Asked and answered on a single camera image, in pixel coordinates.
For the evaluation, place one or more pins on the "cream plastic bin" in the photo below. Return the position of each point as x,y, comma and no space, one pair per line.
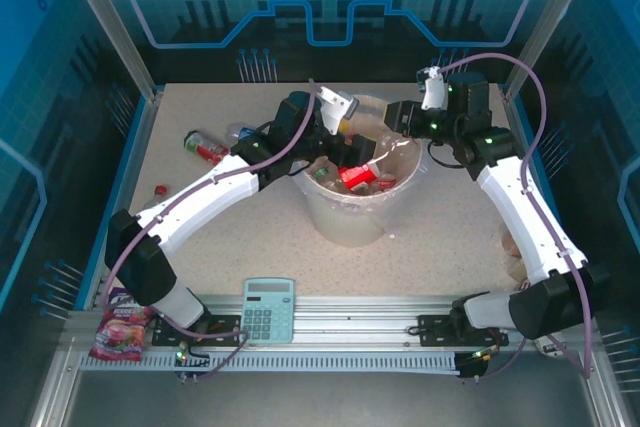
345,222

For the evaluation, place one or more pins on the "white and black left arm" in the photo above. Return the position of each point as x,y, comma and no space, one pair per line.
200,197

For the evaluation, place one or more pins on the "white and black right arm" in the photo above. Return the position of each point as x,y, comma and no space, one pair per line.
520,207

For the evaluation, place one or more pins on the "crumpled bottle blue cap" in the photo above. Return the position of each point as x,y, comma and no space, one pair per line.
239,131

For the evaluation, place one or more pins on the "red drink can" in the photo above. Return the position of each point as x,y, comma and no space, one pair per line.
210,149

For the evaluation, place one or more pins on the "brownish clear plastic bottle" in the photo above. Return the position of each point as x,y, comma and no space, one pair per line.
514,252

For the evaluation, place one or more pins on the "light blue calculator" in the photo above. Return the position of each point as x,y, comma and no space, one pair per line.
268,311

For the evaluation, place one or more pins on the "pink snack packet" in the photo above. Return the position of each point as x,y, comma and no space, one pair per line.
120,339

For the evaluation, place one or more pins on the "aluminium frame post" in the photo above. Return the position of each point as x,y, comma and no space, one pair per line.
112,22
542,22

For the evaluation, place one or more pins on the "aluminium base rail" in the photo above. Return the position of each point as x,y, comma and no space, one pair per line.
350,317

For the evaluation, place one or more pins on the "black left mount plate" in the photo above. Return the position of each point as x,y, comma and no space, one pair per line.
225,320

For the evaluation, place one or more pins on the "black mount plate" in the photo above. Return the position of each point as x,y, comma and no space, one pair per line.
435,329
225,320

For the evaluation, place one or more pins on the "black right mount plate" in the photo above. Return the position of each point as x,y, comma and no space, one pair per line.
435,329

